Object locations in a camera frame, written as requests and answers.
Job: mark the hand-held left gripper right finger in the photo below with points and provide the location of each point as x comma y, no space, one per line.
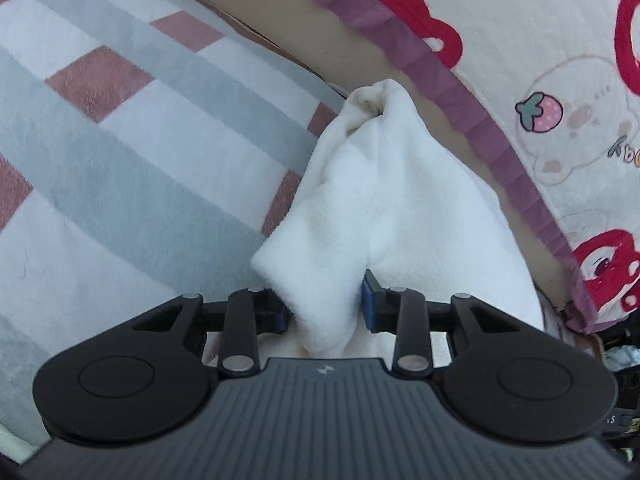
369,305

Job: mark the checkered rug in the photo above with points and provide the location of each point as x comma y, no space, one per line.
125,160

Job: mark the cream fleece garment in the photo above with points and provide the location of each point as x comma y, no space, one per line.
380,200

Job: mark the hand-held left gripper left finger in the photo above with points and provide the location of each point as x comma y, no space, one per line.
270,312

